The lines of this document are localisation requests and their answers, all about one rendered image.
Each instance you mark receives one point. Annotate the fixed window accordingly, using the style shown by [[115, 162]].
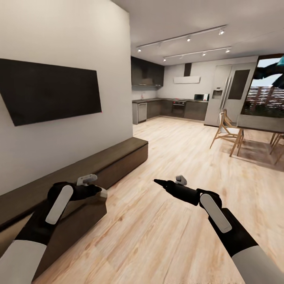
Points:
[[265, 96]]

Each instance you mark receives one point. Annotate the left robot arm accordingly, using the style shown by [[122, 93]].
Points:
[[20, 261]]

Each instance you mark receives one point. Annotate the microwave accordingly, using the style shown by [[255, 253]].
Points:
[[202, 97]]

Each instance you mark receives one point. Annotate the fridge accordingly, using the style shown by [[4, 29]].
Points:
[[229, 90]]

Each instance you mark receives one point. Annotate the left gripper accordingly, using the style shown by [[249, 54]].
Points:
[[88, 191]]

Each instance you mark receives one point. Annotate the pillar candle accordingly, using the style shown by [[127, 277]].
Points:
[[98, 199]]

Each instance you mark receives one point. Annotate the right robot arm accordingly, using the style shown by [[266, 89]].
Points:
[[254, 265]]

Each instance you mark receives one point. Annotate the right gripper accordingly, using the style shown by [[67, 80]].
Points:
[[176, 190]]

